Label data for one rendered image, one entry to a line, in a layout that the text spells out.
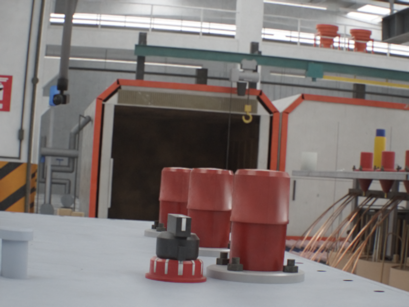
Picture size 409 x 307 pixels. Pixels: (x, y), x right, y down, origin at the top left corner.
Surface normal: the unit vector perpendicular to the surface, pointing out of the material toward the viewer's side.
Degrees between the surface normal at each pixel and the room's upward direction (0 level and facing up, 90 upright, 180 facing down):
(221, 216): 90
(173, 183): 89
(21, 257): 90
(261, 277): 90
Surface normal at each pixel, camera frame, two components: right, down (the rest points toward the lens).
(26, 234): 0.78, 0.04
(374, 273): -0.75, -0.06
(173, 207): -0.17, -0.02
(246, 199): -0.53, -0.07
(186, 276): 0.44, -0.02
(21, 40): 0.17, -0.01
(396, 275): -0.97, -0.07
